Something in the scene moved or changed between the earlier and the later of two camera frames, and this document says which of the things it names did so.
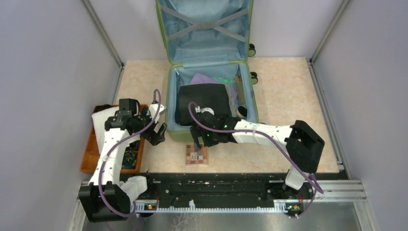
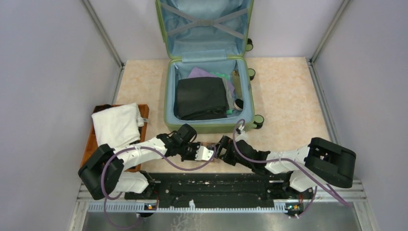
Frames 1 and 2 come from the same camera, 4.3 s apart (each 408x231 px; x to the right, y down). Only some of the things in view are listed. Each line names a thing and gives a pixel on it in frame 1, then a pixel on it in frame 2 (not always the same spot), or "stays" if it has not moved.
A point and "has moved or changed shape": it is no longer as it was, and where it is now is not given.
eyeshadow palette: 196,157 has moved or changed shape
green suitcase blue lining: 205,36 stays
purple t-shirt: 202,79 -> 198,72
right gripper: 197,132 -> 226,143
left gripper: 153,137 -> 195,146
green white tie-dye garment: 227,83 has moved or changed shape
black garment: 214,96 stays
